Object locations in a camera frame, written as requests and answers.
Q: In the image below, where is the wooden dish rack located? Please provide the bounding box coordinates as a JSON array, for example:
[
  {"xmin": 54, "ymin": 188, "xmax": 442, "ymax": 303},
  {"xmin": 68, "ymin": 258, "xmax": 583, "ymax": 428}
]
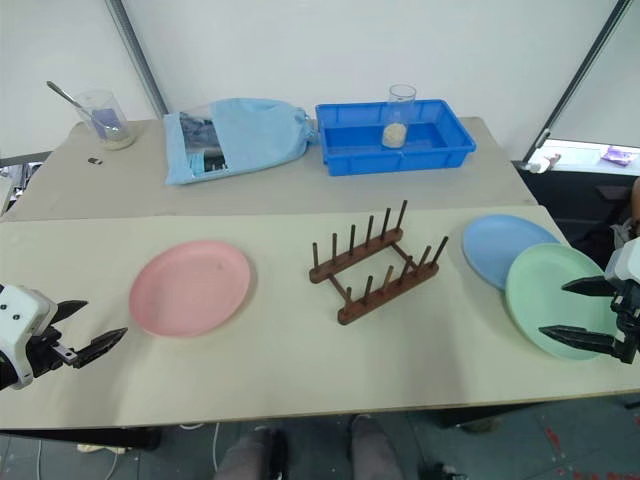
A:
[{"xmin": 308, "ymin": 199, "xmax": 450, "ymax": 326}]

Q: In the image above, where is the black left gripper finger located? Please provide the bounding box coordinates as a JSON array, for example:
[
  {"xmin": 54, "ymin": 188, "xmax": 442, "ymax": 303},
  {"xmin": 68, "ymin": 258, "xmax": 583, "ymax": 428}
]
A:
[
  {"xmin": 73, "ymin": 327, "xmax": 129, "ymax": 371},
  {"xmin": 51, "ymin": 299, "xmax": 90, "ymax": 327}
]

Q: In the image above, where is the metal spoon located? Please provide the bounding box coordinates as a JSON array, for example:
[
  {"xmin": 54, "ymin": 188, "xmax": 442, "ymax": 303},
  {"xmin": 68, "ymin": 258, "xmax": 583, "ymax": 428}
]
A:
[{"xmin": 46, "ymin": 80, "xmax": 109, "ymax": 132}]

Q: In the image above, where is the pink plastic plate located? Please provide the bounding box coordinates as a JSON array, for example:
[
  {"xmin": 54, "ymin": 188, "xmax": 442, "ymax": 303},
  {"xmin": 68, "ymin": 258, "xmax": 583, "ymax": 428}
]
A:
[{"xmin": 128, "ymin": 240, "xmax": 253, "ymax": 339}]

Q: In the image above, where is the blue plastic plate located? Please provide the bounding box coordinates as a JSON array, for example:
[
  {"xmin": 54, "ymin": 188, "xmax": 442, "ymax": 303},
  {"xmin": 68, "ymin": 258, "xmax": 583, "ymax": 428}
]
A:
[{"xmin": 461, "ymin": 213, "xmax": 567, "ymax": 293}]

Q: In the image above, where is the blue plastic bin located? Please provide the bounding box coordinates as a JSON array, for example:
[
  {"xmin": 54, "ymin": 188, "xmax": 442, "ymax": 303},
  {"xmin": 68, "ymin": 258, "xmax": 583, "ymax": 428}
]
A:
[{"xmin": 314, "ymin": 98, "xmax": 477, "ymax": 177}]

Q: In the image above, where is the grey metal pole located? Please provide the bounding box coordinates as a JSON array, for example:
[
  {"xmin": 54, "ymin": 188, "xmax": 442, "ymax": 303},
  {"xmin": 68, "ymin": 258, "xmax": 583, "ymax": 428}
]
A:
[
  {"xmin": 103, "ymin": 0, "xmax": 170, "ymax": 120},
  {"xmin": 520, "ymin": 0, "xmax": 639, "ymax": 166}
]

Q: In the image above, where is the purple card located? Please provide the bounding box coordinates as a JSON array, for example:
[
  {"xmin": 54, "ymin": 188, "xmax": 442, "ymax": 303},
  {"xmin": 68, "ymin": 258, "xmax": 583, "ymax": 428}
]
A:
[{"xmin": 92, "ymin": 106, "xmax": 123, "ymax": 137}]

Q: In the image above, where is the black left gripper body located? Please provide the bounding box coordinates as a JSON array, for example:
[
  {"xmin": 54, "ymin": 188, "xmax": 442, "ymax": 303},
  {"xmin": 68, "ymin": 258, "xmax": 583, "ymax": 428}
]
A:
[{"xmin": 23, "ymin": 322, "xmax": 81, "ymax": 380}]

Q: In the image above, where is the black side table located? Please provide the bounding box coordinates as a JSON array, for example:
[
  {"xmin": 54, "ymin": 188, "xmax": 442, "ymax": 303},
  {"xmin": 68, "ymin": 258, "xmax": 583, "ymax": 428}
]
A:
[{"xmin": 510, "ymin": 137, "xmax": 640, "ymax": 261}]

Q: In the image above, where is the white cable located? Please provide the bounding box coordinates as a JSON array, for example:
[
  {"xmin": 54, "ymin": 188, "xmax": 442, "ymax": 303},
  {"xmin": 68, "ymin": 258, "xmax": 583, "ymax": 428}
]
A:
[{"xmin": 79, "ymin": 422, "xmax": 222, "ymax": 480}]

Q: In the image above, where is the printed magazine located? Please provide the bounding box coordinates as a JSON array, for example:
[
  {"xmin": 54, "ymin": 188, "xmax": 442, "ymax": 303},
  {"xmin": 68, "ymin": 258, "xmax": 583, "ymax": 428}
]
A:
[{"xmin": 175, "ymin": 110, "xmax": 229, "ymax": 176}]

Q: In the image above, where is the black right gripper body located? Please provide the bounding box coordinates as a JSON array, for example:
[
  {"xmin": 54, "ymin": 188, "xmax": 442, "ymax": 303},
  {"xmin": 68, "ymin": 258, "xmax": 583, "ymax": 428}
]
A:
[{"xmin": 610, "ymin": 280, "xmax": 640, "ymax": 365}]

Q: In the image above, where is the light blue cloth bag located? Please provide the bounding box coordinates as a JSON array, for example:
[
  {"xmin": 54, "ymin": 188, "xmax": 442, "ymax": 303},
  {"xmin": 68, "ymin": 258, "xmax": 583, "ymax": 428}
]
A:
[{"xmin": 163, "ymin": 97, "xmax": 319, "ymax": 187}]

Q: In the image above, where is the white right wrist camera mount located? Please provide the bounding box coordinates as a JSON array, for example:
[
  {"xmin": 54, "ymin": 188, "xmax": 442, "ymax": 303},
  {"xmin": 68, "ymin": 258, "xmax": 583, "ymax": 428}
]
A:
[{"xmin": 603, "ymin": 241, "xmax": 640, "ymax": 288}]

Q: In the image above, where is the green plastic plate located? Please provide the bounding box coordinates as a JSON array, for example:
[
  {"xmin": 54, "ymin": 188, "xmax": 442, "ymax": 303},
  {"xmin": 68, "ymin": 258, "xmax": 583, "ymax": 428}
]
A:
[{"xmin": 504, "ymin": 243, "xmax": 622, "ymax": 362}]

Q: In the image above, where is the purple packet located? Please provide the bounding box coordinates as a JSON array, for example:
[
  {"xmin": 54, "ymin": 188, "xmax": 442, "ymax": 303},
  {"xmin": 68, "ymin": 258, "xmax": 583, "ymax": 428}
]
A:
[{"xmin": 600, "ymin": 144, "xmax": 640, "ymax": 166}]

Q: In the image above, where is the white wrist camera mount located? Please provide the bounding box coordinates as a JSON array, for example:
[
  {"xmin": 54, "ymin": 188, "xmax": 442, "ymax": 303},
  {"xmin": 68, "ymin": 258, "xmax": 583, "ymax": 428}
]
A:
[
  {"xmin": 603, "ymin": 241, "xmax": 640, "ymax": 288},
  {"xmin": 0, "ymin": 282, "xmax": 59, "ymax": 392}
]

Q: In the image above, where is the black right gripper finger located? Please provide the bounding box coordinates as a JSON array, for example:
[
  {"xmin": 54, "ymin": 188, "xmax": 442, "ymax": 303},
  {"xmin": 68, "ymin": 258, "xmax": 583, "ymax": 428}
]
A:
[
  {"xmin": 538, "ymin": 324, "xmax": 622, "ymax": 359},
  {"xmin": 561, "ymin": 275, "xmax": 615, "ymax": 300}
]

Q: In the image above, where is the wide glass beaker with grains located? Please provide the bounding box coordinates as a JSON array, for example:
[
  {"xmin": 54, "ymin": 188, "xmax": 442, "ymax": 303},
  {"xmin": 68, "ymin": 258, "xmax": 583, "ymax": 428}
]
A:
[{"xmin": 75, "ymin": 88, "xmax": 137, "ymax": 151}]

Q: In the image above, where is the tall glass beaker with grains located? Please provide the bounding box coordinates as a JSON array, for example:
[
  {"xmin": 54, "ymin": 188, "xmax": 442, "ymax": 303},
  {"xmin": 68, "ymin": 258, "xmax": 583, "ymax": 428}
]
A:
[{"xmin": 382, "ymin": 83, "xmax": 418, "ymax": 150}]

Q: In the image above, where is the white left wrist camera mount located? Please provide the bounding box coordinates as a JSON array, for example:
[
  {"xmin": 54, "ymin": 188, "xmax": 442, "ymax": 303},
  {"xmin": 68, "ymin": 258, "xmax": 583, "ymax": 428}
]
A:
[{"xmin": 0, "ymin": 282, "xmax": 59, "ymax": 392}]

